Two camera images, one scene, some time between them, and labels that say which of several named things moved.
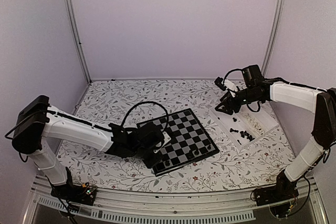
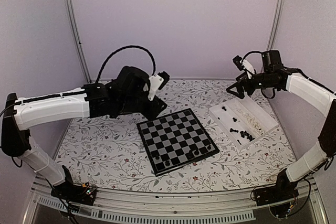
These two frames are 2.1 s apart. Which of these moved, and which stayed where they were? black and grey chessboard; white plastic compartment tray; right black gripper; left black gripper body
Moved: left black gripper body; right black gripper
Stayed: white plastic compartment tray; black and grey chessboard
